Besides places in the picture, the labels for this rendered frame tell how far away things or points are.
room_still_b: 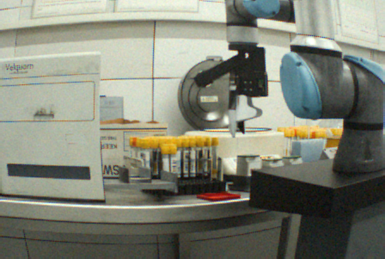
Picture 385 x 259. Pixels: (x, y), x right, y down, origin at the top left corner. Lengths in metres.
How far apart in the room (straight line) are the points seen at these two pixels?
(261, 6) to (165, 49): 0.72
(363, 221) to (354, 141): 0.18
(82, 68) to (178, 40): 0.84
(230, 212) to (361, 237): 0.39
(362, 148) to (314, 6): 0.29
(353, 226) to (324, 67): 0.32
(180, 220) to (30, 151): 0.36
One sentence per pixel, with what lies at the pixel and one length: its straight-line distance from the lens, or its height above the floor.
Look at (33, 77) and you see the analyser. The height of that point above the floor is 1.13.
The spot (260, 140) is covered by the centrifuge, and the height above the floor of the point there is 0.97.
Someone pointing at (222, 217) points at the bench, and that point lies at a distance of 1.39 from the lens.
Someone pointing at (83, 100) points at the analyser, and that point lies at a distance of 1.29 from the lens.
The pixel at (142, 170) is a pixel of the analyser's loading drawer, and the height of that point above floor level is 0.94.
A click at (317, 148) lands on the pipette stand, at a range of 1.72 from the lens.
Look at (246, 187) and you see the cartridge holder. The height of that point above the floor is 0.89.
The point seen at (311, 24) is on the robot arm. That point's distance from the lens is 1.15.
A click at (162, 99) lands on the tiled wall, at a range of 2.06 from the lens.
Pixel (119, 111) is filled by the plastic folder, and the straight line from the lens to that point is 1.98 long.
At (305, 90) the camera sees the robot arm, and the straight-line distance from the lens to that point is 1.12.
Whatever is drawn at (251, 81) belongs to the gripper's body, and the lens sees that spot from 1.52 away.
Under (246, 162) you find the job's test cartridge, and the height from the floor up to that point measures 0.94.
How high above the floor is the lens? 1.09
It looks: 1 degrees down
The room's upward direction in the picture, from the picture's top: straight up
